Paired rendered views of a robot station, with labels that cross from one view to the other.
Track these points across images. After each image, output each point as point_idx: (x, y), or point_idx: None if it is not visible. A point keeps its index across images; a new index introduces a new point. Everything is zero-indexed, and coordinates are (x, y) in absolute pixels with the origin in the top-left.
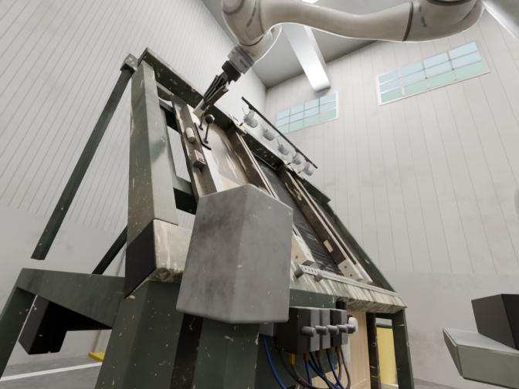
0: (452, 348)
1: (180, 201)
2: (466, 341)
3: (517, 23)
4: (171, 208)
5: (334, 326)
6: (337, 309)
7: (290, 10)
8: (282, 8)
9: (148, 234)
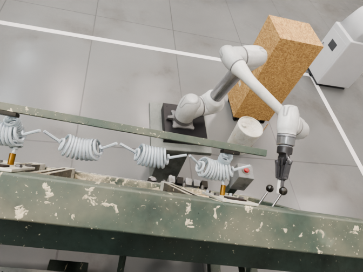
0: (201, 153)
1: None
2: (203, 150)
3: (231, 87)
4: (253, 198)
5: (187, 177)
6: (174, 177)
7: None
8: None
9: None
